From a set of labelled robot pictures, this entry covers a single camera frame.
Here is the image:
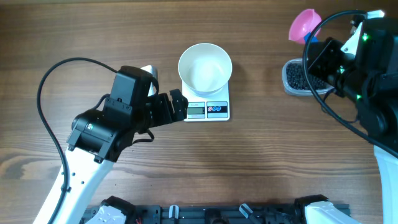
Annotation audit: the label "pink scoop blue handle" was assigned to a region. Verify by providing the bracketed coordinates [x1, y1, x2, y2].
[288, 9, 322, 44]

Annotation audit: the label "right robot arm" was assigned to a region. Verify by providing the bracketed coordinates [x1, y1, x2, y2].
[302, 10, 397, 223]

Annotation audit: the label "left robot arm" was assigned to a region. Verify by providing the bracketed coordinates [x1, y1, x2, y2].
[34, 66, 188, 223]

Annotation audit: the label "white digital kitchen scale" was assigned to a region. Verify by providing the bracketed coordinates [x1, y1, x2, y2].
[182, 83, 230, 122]

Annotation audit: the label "white bowl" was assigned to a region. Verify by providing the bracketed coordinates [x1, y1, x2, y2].
[177, 43, 233, 95]

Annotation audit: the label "black beans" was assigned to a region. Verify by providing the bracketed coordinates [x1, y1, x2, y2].
[286, 63, 326, 90]

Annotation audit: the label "clear plastic container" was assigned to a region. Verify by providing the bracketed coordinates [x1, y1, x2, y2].
[282, 58, 333, 96]

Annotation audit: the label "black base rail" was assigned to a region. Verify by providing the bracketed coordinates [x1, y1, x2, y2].
[82, 203, 351, 224]

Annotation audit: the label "left black cable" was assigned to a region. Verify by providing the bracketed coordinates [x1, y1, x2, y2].
[36, 57, 119, 224]

